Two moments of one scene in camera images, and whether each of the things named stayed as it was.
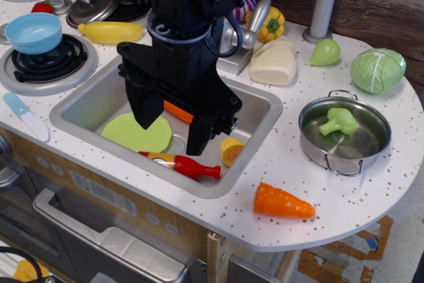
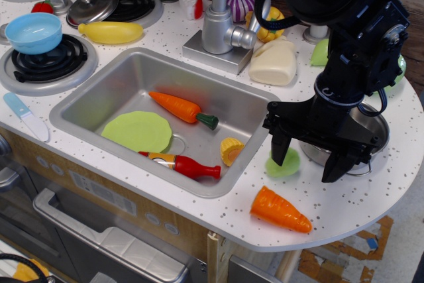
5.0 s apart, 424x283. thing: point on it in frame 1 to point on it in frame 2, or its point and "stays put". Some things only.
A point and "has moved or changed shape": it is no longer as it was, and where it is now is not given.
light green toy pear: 326,52 stays put
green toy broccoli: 339,119 has moved or changed shape
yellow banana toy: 108,32 stays put
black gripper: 185,75 to 328,126
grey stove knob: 61,5 stays put
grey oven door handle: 114,240 stays put
